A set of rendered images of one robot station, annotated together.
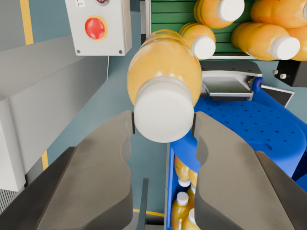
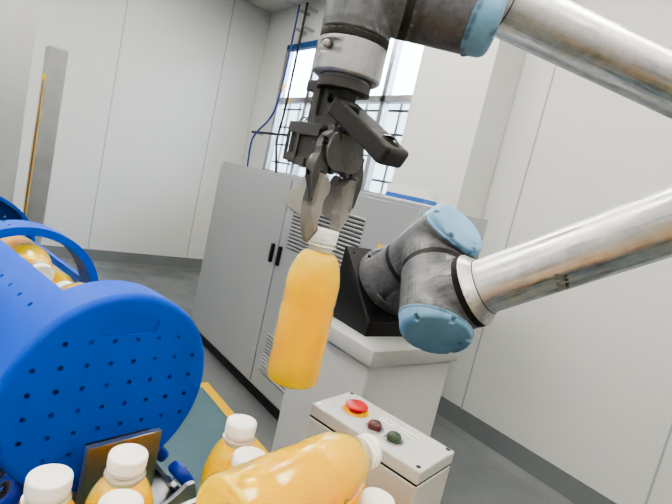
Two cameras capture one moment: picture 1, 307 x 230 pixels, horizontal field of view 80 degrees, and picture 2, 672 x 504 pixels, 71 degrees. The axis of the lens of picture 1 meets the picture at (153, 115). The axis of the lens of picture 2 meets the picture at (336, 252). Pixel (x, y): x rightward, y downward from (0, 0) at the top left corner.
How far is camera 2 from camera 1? 0.60 m
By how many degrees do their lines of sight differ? 63
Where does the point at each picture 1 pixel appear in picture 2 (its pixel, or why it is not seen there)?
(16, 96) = (363, 381)
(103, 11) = (362, 421)
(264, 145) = (101, 332)
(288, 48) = (131, 453)
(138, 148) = not seen: outside the picture
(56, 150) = not seen: hidden behind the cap
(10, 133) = (343, 342)
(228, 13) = (250, 450)
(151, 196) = not seen: outside the picture
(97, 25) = (357, 405)
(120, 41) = (326, 409)
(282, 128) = (40, 382)
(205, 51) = (238, 419)
